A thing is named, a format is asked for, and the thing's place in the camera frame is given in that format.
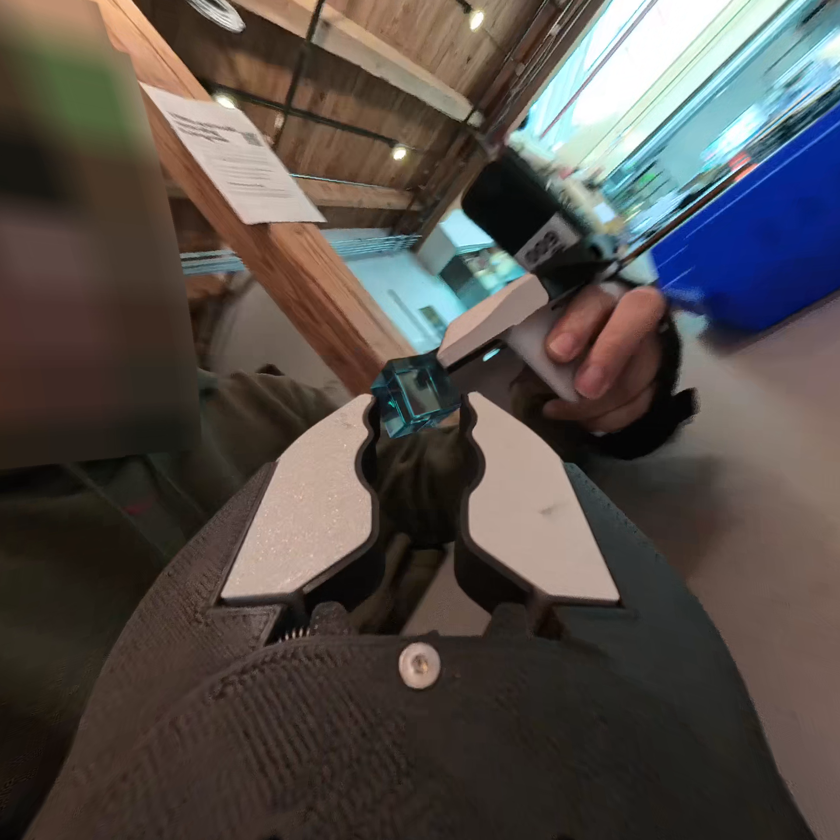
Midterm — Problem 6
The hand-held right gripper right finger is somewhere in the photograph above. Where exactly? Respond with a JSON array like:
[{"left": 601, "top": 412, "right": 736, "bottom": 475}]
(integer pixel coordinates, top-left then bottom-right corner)
[{"left": 455, "top": 392, "right": 621, "bottom": 605}]

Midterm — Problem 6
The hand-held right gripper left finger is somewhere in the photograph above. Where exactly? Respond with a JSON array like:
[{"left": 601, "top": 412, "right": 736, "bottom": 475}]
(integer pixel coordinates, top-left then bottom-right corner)
[{"left": 220, "top": 394, "right": 385, "bottom": 608}]

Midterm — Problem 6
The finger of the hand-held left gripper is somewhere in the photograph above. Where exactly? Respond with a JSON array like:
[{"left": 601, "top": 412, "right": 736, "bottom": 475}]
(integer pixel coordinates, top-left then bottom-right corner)
[{"left": 436, "top": 274, "right": 583, "bottom": 403}]

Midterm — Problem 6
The clear teal cube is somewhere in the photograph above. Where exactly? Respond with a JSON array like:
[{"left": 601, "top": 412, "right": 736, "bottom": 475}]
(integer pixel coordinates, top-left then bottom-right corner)
[{"left": 369, "top": 356, "right": 462, "bottom": 439}]

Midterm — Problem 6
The blue plastic bin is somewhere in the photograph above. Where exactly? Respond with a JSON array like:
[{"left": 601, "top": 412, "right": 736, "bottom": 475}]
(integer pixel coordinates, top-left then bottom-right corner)
[{"left": 653, "top": 118, "right": 840, "bottom": 332}]

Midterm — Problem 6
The person's left hand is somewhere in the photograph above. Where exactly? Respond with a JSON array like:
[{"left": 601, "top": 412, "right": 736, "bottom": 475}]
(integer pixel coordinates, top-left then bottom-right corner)
[{"left": 543, "top": 285, "right": 670, "bottom": 434}]

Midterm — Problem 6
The wooden column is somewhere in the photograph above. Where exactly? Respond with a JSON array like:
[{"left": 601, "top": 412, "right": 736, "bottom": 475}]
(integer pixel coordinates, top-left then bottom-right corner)
[{"left": 98, "top": 0, "right": 421, "bottom": 395}]

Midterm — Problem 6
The white paper notice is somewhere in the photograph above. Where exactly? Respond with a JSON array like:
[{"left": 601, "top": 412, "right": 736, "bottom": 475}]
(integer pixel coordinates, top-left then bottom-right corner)
[{"left": 141, "top": 84, "right": 326, "bottom": 225}]

